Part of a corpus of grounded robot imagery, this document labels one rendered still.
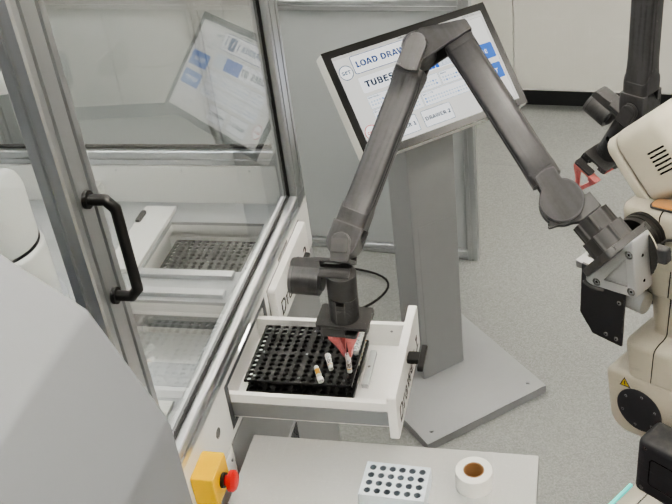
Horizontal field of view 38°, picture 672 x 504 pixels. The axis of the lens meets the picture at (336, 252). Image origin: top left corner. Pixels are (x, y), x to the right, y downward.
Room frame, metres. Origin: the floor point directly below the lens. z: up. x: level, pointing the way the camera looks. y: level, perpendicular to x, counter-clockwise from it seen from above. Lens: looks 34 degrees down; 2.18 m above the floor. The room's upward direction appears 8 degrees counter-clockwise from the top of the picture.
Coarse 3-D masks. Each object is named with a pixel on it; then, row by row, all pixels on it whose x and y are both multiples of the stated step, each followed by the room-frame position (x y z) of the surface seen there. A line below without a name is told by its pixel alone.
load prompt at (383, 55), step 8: (400, 40) 2.47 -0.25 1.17; (376, 48) 2.44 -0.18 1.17; (384, 48) 2.44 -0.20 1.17; (392, 48) 2.45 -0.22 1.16; (400, 48) 2.45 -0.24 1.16; (352, 56) 2.41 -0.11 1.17; (360, 56) 2.41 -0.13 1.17; (368, 56) 2.42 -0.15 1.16; (376, 56) 2.42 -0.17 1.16; (384, 56) 2.43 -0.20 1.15; (392, 56) 2.43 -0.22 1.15; (352, 64) 2.39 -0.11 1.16; (360, 64) 2.40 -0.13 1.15; (368, 64) 2.40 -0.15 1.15; (376, 64) 2.41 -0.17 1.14; (384, 64) 2.41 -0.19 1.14; (360, 72) 2.38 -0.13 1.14
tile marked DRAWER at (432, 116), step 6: (432, 108) 2.35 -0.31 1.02; (438, 108) 2.36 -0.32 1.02; (444, 108) 2.36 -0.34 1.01; (450, 108) 2.37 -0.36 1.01; (426, 114) 2.34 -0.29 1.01; (432, 114) 2.34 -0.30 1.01; (438, 114) 2.35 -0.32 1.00; (444, 114) 2.35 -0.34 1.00; (450, 114) 2.35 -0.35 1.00; (426, 120) 2.33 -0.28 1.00; (432, 120) 2.33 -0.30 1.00; (438, 120) 2.33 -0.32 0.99; (444, 120) 2.34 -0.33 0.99; (426, 126) 2.31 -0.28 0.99
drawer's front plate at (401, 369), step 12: (408, 312) 1.61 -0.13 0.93; (408, 324) 1.57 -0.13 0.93; (408, 336) 1.53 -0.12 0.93; (408, 348) 1.51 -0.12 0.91; (396, 360) 1.46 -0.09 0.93; (396, 372) 1.43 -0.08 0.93; (408, 372) 1.49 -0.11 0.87; (396, 384) 1.39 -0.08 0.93; (396, 396) 1.37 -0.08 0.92; (408, 396) 1.47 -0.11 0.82; (396, 408) 1.36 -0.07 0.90; (396, 420) 1.35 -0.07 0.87; (396, 432) 1.36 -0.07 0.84
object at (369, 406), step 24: (384, 336) 1.62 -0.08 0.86; (240, 360) 1.58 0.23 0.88; (384, 360) 1.57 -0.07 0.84; (240, 384) 1.56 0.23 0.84; (360, 384) 1.51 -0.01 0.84; (384, 384) 1.50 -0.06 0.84; (240, 408) 1.46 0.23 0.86; (264, 408) 1.45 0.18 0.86; (288, 408) 1.43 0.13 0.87; (312, 408) 1.42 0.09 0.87; (336, 408) 1.41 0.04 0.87; (360, 408) 1.39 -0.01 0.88; (384, 408) 1.38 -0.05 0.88
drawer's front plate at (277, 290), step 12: (300, 228) 1.99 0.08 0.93; (300, 240) 1.97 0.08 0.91; (288, 252) 1.89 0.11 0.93; (300, 252) 1.96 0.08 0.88; (288, 264) 1.86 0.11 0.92; (276, 276) 1.80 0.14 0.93; (276, 288) 1.76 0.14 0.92; (276, 300) 1.75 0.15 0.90; (288, 300) 1.82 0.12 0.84; (276, 312) 1.75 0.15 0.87
